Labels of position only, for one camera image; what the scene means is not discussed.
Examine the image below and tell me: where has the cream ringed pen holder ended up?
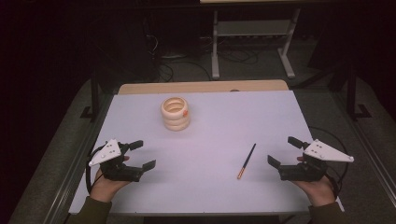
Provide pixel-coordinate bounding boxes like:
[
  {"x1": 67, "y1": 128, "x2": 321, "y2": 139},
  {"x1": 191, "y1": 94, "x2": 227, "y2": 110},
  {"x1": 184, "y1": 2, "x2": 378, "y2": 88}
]
[{"x1": 160, "y1": 96, "x2": 191, "y2": 133}]

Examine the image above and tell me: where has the aluminium rail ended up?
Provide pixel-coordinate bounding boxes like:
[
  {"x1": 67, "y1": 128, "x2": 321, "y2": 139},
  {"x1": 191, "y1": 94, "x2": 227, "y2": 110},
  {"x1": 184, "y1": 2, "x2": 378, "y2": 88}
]
[
  {"x1": 41, "y1": 92, "x2": 115, "y2": 224},
  {"x1": 332, "y1": 91, "x2": 396, "y2": 197}
]

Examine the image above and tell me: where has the black metal stand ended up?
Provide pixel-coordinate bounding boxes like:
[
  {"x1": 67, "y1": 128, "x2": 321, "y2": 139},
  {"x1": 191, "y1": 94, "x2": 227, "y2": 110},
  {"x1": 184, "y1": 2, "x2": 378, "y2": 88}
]
[
  {"x1": 346, "y1": 66, "x2": 373, "y2": 121},
  {"x1": 79, "y1": 69, "x2": 101, "y2": 123}
]

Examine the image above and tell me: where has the white metal stand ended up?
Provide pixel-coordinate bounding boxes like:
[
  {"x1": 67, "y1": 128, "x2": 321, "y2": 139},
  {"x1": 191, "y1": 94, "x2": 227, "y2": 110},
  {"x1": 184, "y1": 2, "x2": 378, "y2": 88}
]
[{"x1": 210, "y1": 8, "x2": 302, "y2": 80}]

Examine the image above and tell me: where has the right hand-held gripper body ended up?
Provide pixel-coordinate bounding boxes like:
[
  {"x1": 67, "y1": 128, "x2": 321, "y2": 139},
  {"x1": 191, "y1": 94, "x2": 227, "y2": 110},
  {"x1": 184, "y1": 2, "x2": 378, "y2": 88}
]
[{"x1": 277, "y1": 138, "x2": 355, "y2": 183}]

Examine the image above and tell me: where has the black floor cable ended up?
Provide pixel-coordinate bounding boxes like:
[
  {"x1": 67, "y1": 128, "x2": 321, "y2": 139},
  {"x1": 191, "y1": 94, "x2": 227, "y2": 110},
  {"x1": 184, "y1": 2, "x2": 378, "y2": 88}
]
[
  {"x1": 158, "y1": 59, "x2": 213, "y2": 83},
  {"x1": 218, "y1": 47, "x2": 260, "y2": 65}
]

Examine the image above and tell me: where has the person's left hand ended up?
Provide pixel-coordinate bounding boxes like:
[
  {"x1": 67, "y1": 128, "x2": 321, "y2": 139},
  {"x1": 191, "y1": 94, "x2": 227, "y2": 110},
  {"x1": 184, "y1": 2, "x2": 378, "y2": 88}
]
[{"x1": 89, "y1": 155, "x2": 132, "y2": 203}]

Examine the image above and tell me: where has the white table mat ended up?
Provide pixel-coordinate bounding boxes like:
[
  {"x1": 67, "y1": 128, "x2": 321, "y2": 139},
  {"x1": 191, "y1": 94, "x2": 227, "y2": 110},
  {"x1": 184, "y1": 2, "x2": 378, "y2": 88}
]
[{"x1": 68, "y1": 90, "x2": 346, "y2": 217}]

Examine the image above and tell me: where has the dark pencil with orange end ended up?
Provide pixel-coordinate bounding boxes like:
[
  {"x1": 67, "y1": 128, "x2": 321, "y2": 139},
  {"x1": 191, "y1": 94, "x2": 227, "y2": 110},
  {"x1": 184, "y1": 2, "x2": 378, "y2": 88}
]
[{"x1": 236, "y1": 143, "x2": 257, "y2": 180}]

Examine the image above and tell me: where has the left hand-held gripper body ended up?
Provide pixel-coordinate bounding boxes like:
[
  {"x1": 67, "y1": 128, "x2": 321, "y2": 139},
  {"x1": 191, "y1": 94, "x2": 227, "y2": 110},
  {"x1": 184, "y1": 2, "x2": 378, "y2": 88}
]
[{"x1": 88, "y1": 138, "x2": 145, "y2": 183}]

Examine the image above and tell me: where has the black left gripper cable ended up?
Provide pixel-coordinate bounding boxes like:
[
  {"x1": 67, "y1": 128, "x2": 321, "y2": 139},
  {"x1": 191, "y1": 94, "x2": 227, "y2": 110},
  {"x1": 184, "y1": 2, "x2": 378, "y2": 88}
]
[{"x1": 85, "y1": 148, "x2": 106, "y2": 194}]

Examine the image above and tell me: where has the person's right hand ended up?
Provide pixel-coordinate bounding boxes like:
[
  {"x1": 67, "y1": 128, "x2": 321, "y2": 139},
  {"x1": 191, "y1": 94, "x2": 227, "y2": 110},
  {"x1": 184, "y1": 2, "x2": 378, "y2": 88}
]
[{"x1": 292, "y1": 155, "x2": 338, "y2": 208}]

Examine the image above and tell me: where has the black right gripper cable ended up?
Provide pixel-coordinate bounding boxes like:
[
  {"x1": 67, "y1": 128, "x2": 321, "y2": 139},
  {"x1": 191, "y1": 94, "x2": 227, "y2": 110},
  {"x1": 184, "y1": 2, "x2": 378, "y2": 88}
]
[{"x1": 307, "y1": 125, "x2": 350, "y2": 198}]

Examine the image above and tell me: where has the wooden table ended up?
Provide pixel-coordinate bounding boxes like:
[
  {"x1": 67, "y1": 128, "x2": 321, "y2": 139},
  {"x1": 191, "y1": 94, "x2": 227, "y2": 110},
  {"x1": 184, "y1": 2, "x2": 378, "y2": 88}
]
[{"x1": 118, "y1": 79, "x2": 290, "y2": 95}]

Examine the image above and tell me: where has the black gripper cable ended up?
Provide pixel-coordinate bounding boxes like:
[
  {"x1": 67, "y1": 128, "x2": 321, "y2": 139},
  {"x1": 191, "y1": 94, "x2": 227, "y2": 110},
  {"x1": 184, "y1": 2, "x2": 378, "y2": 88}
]
[
  {"x1": 85, "y1": 148, "x2": 106, "y2": 194},
  {"x1": 307, "y1": 125, "x2": 350, "y2": 198}
]

